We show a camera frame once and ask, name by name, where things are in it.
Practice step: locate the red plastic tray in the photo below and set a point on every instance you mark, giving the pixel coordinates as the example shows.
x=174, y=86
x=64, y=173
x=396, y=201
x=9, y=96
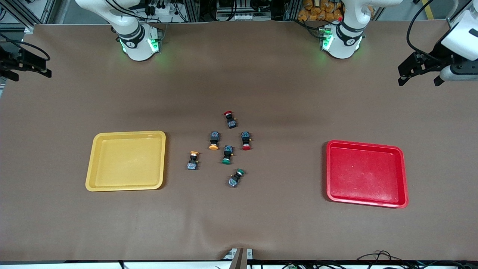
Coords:
x=366, y=173

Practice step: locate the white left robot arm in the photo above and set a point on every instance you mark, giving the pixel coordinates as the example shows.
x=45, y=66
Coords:
x=341, y=45

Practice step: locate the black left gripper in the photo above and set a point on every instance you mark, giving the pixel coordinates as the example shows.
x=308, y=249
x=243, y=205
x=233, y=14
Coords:
x=434, y=55

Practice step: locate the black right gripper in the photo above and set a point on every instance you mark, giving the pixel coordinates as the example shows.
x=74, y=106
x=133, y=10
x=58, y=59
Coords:
x=10, y=61

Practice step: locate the orange snack bag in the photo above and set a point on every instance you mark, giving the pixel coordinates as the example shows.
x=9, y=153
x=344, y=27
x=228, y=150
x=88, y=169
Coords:
x=317, y=13

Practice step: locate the yellow plastic tray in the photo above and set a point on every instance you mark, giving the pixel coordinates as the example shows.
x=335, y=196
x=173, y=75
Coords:
x=127, y=160

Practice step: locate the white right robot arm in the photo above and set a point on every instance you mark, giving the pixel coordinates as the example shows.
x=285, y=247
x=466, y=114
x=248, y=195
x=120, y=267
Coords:
x=136, y=45

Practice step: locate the aluminium frame beam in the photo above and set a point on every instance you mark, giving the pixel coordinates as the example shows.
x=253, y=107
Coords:
x=18, y=13

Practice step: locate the white power strip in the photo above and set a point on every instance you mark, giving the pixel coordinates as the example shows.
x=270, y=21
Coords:
x=160, y=10

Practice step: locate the yellow push button switch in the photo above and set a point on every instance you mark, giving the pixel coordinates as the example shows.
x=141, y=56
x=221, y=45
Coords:
x=192, y=162
x=213, y=139

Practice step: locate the red push button switch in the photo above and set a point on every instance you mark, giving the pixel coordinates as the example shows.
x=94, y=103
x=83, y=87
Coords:
x=230, y=121
x=245, y=140

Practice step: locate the green push button switch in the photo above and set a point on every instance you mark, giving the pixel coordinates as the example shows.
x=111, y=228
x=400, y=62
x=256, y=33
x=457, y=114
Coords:
x=235, y=179
x=227, y=152

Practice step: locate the metal clamp bracket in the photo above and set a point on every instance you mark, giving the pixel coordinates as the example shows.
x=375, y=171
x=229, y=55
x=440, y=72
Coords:
x=239, y=259

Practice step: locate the grey electronics box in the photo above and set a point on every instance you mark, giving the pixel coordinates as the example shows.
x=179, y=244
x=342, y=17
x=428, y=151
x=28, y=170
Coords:
x=231, y=15

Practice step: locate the brown table mat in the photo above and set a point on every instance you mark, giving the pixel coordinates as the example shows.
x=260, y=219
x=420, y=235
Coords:
x=261, y=224

